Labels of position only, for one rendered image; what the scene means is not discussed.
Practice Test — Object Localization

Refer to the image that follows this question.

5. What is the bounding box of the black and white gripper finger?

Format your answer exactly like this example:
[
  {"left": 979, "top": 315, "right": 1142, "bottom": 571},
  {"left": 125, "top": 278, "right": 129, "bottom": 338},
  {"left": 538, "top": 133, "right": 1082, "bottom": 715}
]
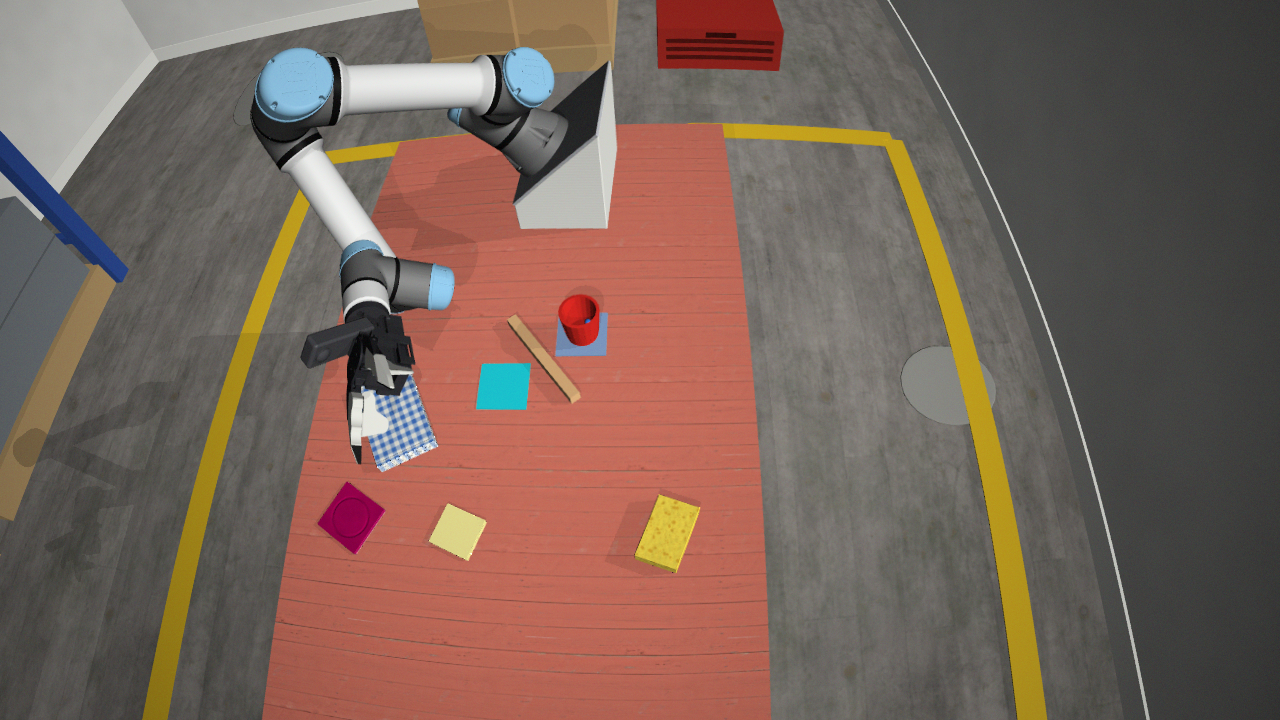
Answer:
[
  {"left": 346, "top": 382, "right": 389, "bottom": 464},
  {"left": 361, "top": 334, "right": 413, "bottom": 389}
]

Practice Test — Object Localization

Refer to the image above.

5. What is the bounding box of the yellow sticky-note pad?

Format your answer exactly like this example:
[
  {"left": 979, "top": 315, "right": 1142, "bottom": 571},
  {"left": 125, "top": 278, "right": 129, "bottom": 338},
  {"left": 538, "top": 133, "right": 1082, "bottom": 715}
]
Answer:
[{"left": 429, "top": 503, "right": 486, "bottom": 560}]

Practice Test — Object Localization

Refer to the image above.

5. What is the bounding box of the yellow sponge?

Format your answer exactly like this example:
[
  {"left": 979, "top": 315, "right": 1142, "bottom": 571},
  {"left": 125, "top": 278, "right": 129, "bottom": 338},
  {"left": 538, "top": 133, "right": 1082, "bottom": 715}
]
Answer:
[{"left": 634, "top": 495, "right": 700, "bottom": 573}]

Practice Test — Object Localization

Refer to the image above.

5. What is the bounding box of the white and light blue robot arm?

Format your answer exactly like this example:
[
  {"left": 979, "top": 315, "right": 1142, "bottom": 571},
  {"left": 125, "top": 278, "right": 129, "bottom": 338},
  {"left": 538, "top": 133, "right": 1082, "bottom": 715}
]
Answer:
[{"left": 250, "top": 47, "right": 568, "bottom": 368}]

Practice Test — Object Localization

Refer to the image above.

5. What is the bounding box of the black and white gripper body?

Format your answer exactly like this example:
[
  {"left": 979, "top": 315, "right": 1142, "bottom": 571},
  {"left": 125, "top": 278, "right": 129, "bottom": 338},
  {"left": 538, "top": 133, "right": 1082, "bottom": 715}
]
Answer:
[{"left": 346, "top": 301, "right": 415, "bottom": 396}]

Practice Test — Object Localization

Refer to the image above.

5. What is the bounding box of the red cup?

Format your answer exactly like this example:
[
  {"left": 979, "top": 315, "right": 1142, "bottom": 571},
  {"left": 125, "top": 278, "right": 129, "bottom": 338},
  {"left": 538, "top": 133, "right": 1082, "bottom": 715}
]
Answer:
[{"left": 558, "top": 293, "right": 600, "bottom": 346}]

